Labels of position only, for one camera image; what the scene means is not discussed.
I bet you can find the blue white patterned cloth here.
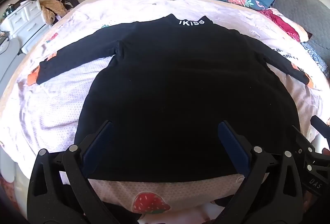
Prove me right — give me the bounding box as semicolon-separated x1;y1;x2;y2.
300;40;330;73

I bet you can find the red floral pillow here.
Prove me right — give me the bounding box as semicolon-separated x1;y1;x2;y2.
260;8;309;43

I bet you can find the grey chair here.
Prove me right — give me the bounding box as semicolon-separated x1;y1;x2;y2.
0;38;24;97

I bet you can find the black bag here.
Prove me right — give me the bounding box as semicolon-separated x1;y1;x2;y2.
52;0;80;18

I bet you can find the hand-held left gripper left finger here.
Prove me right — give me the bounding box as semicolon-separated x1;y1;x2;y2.
27;120;137;224

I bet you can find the black long-sleeved sweater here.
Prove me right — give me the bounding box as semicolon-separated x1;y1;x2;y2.
36;14;310;183

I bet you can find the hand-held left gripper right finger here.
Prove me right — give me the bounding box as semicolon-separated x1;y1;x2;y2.
214;120;311;224

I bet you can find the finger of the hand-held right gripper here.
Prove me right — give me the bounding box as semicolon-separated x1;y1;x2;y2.
311;116;330;150
292;125;317;160

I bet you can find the grey quilted headboard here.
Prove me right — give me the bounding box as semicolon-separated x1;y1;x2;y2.
244;0;330;66

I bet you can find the white drawer cabinet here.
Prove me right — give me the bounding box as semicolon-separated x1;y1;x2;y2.
0;0;52;55

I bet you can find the brown plush toy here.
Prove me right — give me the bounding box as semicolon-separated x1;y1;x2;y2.
39;0;67;25

